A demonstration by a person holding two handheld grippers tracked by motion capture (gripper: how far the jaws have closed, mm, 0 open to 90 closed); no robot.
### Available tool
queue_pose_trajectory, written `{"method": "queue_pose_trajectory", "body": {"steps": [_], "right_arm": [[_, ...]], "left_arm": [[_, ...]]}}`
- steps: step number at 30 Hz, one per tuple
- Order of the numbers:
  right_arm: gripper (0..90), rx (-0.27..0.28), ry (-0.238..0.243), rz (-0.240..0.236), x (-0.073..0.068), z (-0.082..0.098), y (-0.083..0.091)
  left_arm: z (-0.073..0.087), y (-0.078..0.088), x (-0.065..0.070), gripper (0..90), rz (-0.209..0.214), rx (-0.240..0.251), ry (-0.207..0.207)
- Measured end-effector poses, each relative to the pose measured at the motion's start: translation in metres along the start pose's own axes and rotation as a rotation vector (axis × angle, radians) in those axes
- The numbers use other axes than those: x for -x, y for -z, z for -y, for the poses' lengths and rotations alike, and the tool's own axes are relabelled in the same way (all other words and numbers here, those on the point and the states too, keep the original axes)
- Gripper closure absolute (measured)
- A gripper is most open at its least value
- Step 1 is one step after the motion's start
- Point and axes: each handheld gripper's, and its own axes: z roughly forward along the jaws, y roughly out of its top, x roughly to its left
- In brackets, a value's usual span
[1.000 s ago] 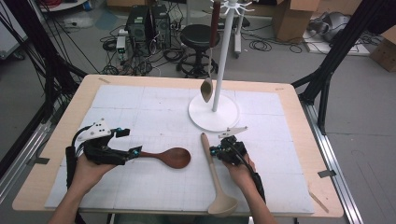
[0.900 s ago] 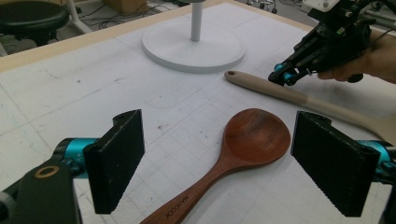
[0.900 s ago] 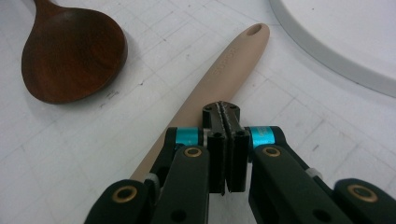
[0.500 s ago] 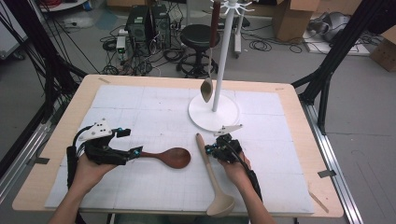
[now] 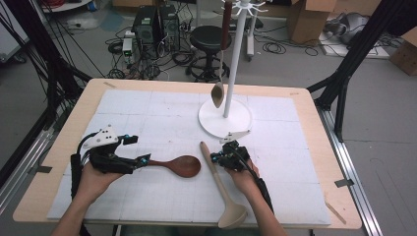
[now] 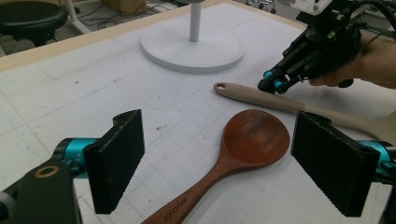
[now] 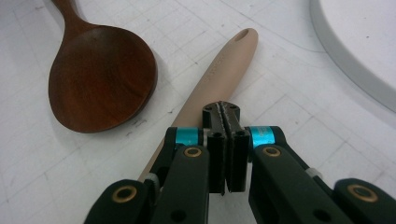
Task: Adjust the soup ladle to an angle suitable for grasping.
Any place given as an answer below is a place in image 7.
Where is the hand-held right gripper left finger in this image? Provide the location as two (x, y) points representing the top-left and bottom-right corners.
(202, 102), (227, 195)

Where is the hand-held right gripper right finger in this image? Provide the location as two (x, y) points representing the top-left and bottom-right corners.
(221, 102), (251, 193)

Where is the beige ladle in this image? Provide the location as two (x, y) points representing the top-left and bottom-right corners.
(137, 27), (260, 183)

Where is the brown wooden rice paddle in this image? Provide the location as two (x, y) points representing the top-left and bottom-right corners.
(48, 0), (159, 134)

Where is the white hook rack stand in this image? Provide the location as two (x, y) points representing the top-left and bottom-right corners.
(308, 0), (396, 115)

